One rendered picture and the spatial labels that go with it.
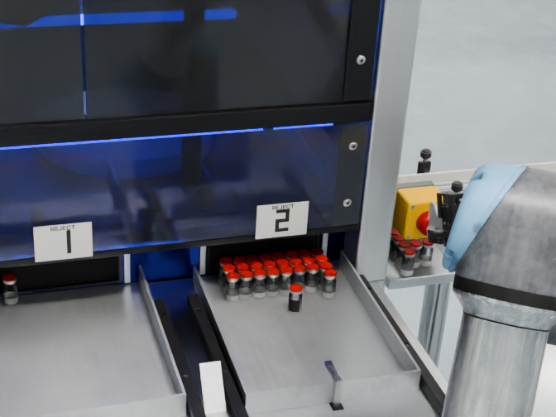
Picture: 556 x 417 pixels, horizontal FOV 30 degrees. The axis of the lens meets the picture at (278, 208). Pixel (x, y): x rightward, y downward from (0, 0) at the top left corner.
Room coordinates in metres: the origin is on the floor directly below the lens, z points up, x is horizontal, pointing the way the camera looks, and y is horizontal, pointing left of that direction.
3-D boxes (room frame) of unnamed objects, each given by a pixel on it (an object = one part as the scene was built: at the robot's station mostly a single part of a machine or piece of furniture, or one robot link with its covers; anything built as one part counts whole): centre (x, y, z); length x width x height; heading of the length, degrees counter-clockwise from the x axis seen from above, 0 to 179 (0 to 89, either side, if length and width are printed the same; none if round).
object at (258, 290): (1.43, -0.01, 0.90); 0.18 x 0.02 x 0.05; 108
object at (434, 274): (1.58, -0.24, 0.87); 0.14 x 0.13 x 0.02; 19
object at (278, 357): (1.32, -0.04, 0.90); 0.34 x 0.26 x 0.04; 18
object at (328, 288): (1.43, -0.09, 0.90); 0.02 x 0.02 x 0.05
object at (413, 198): (1.53, -0.24, 0.99); 0.08 x 0.07 x 0.07; 19
